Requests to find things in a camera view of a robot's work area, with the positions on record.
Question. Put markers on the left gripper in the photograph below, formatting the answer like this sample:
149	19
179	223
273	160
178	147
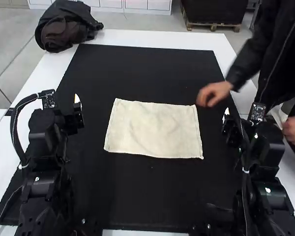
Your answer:
75	121

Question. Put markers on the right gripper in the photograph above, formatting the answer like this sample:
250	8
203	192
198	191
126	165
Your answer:
233	132

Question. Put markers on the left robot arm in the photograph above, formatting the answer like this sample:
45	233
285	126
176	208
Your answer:
44	137

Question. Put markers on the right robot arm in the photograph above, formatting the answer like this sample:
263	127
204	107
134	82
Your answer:
268	152

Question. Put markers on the pale towel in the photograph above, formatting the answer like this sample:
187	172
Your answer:
152	127

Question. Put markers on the person's right hand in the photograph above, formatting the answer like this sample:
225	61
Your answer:
215	93

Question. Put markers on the black jacket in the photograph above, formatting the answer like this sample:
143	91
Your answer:
64	27

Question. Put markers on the black mat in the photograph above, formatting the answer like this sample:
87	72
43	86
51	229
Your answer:
147	73

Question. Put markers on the person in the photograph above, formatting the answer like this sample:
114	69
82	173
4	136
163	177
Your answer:
273	49

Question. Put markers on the wooden pallet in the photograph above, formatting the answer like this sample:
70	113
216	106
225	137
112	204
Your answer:
211	25

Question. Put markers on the grey cupboard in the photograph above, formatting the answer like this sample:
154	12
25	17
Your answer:
127	5

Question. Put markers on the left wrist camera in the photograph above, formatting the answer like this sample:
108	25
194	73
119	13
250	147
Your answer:
48	99

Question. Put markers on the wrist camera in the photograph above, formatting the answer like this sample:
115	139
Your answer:
258	111
48	99

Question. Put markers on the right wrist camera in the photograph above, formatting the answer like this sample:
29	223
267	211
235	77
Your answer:
258	111

